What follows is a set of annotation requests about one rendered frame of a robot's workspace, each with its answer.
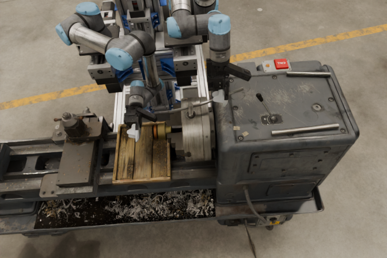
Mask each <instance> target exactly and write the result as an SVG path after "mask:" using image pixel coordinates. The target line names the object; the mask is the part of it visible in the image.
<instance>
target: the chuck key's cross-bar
mask: <svg viewBox="0 0 387 258"><path fill-rule="evenodd" d="M242 90H244V88H239V89H236V90H234V91H231V92H229V95H231V94H234V93H237V92H239V91H242ZM210 102H213V98H212V99H211V100H207V101H205V102H202V103H200V104H195V105H193V108H194V107H199V106H202V105H204V104H208V103H210ZM185 109H189V108H188V107H182V108H178V109H173V110H170V111H168V113H173V112H178V111H182V110H185Z"/></svg>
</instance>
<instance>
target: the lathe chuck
mask: <svg viewBox="0 0 387 258"><path fill-rule="evenodd" d="M183 99H187V100H185V101H184V100H183ZM188 103H193V105H195V104H200V97H190V98H182V100H181V108H182V107H187V106H188ZM193 111H194V113H195V116H194V117H188V109H185V110H182V111H181V123H182V132H183V146H184V152H185V153H186V152H189V151H190V153H191V157H185V161H186V162H191V161H204V147H203V131H202V116H201V108H200V106H199V107H194V108H193Z"/></svg>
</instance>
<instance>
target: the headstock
mask: <svg viewBox="0 0 387 258"><path fill-rule="evenodd" d="M290 66H291V71H312V72H331V76H330V77H307V76H286V72H287V71H276V72H267V73H265V72H264V70H263V66H262V64H260V65H258V66H257V67H256V69H257V72H253V71H250V70H249V71H250V72H251V75H252V77H251V79H250V80H249V81H246V80H243V79H241V78H238V77H235V76H233V75H231V74H229V92H231V91H234V90H236V89H239V88H244V90H242V91H239V92H237V93H234V94H231V95H229V98H228V102H227V104H226V106H225V107H224V106H223V103H219V102H214V101H213V102H211V106H212V108H213V111H214V114H215V125H216V133H217V145H216V148H215V157H216V163H217V174H218V180H219V182H220V183H221V184H224V185H229V184H236V183H238V182H239V181H240V180H249V179H265V178H274V177H290V176H306V175H314V174H328V173H331V172H332V170H333V169H334V168H335V166H336V165H337V164H338V163H339V161H340V160H341V159H342V158H343V157H344V155H345V154H346V153H347V152H348V151H349V149H350V148H351V147H352V145H353V144H354V143H355V142H356V140H357V139H358V138H359V134H360V132H359V128H358V126H357V123H356V121H355V119H354V116H353V114H352V112H351V110H350V107H349V105H348V102H347V100H346V98H345V96H344V93H343V91H342V89H341V87H340V84H339V82H338V80H337V78H336V75H335V73H334V70H333V68H332V67H331V66H329V65H327V64H324V65H323V66H322V65H321V62H320V61H318V60H305V61H297V62H290ZM257 93H260V94H261V95H262V98H263V101H264V102H265V104H266V106H267V107H268V109H269V110H270V112H271V113H272V115H273V116H276V117H277V118H278V122H277V123H272V122H271V121H270V114H269V113H268V112H267V110H266V108H265V107H264V105H263V104H262V102H260V101H259V99H258V98H257V97H256V94H257ZM230 121H232V123H231V124H230V123H229V122H230ZM332 123H338V124H339V128H334V129H328V130H319V131H310V132H300V133H295V134H286V135H276V136H271V131H274V130H284V129H289V128H298V127H308V126H317V125H323V124H332ZM234 126H239V127H240V130H234ZM245 131H246V132H247V133H248V135H247V136H244V135H243V134H242V133H243V132H245Z"/></svg>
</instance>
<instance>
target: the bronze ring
mask: <svg viewBox="0 0 387 258"><path fill-rule="evenodd" d="M168 133H172V126H167V125H166V122H164V123H158V125H157V124H154V125H152V134H153V139H159V140H166V141H167V134H168Z"/></svg>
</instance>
